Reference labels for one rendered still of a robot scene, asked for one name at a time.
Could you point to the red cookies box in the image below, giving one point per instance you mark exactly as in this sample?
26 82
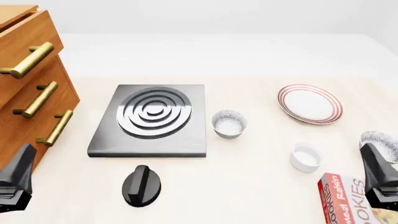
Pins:
345 200

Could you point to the patterned bowl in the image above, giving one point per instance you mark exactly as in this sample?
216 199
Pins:
229 123
377 138

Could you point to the round black stove knob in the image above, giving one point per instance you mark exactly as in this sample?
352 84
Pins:
141 186

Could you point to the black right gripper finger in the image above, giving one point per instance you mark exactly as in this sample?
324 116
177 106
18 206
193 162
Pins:
379 170

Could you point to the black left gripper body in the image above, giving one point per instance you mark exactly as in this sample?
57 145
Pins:
12 200

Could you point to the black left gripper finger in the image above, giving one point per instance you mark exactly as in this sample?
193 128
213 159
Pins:
21 170

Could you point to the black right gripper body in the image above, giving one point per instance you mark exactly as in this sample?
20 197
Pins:
382 197

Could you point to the wooden drawer, slightly open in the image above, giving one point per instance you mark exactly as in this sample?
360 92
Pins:
46 30

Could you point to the white plate with red rings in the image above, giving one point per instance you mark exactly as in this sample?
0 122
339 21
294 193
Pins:
311 103

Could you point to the wooden cabinet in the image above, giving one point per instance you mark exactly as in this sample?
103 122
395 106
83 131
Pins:
66 98

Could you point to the small white ramekin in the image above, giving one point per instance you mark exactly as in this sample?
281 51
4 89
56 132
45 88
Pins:
306 158

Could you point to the flat black stove plate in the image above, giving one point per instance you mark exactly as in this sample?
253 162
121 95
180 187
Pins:
102 142

